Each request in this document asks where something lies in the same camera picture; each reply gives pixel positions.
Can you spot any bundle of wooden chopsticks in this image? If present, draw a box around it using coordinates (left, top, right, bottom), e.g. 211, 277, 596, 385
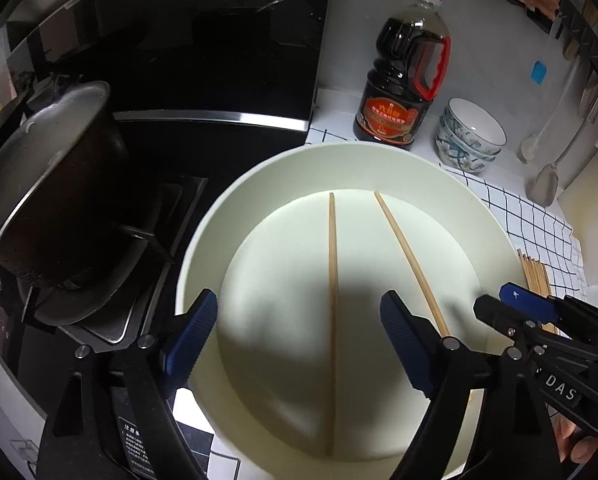
516, 249, 562, 336

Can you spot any large cream basin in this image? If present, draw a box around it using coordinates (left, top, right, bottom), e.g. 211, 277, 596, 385
175, 142, 540, 480

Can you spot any white plastic spoon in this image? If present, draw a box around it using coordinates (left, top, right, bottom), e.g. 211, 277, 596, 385
519, 55, 581, 163

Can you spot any single wooden chopstick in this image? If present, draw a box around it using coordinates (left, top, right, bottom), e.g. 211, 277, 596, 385
325, 192, 339, 458
373, 190, 451, 338

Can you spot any dark metal pot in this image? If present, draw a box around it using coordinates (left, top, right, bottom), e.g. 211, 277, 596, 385
0, 80, 130, 289

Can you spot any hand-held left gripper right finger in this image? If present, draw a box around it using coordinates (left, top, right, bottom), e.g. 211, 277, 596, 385
379, 289, 562, 480

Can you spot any person's right hand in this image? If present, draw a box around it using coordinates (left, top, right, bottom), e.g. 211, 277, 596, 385
552, 410, 598, 467

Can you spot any black wall rack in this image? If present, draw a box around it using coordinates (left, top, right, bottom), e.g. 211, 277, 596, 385
489, 0, 598, 88

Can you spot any dark soy sauce bottle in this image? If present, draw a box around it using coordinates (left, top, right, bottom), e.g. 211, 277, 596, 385
353, 0, 452, 152

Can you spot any metal spatula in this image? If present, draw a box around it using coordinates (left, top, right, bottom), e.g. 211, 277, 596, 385
525, 75, 598, 207

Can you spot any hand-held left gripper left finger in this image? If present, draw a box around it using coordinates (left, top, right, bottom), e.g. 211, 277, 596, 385
44, 288, 220, 480

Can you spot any white floral ceramic bowl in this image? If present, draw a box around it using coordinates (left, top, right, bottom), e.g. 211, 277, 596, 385
435, 135, 498, 176
441, 98, 508, 152
438, 120, 503, 162

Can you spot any white checked cloth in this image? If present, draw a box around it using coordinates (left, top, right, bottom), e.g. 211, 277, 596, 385
305, 127, 586, 307

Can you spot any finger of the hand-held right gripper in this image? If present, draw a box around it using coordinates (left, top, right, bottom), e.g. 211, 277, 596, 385
473, 295, 540, 352
498, 282, 562, 325

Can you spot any black gas stove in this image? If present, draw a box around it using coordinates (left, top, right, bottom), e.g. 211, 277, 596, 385
0, 110, 312, 441

